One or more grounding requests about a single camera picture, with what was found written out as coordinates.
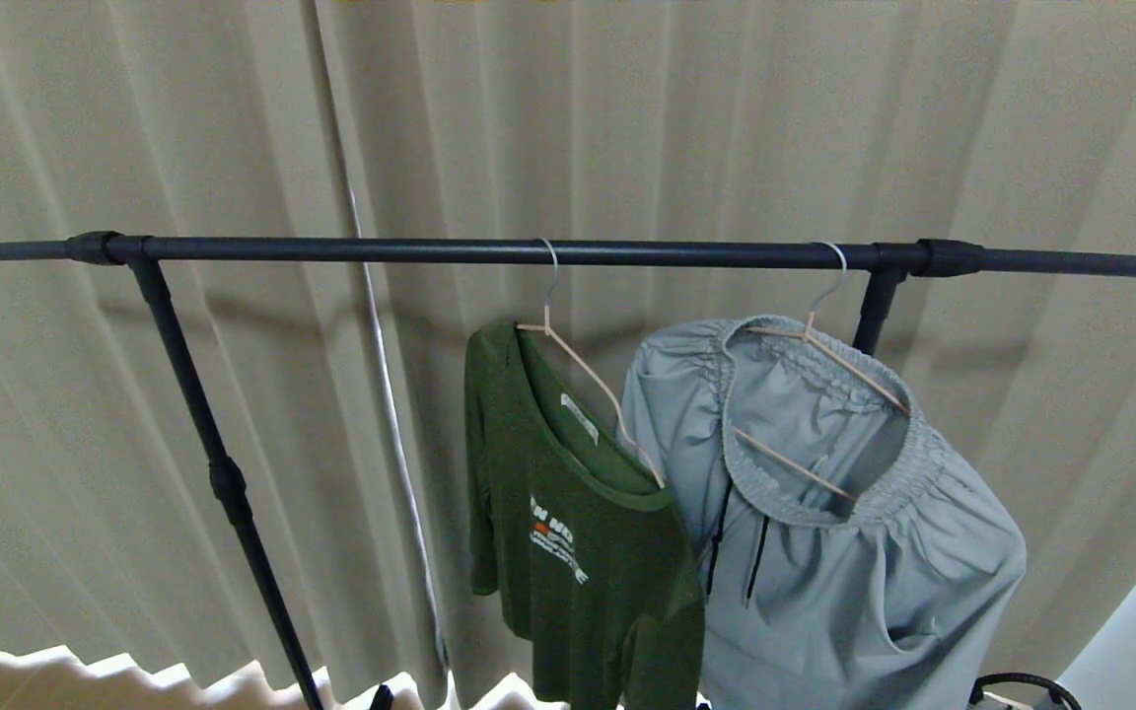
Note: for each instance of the pink clothes hanger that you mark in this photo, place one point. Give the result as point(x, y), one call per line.
point(854, 370)
point(588, 375)

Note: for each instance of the green printed t-shirt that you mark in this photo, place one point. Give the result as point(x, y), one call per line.
point(578, 592)

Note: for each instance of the pale grey garment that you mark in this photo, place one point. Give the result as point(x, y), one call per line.
point(874, 611)

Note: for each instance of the black clothes rack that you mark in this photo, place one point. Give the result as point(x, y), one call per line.
point(430, 250)

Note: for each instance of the white laundry basket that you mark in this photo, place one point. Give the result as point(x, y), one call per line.
point(1022, 680)

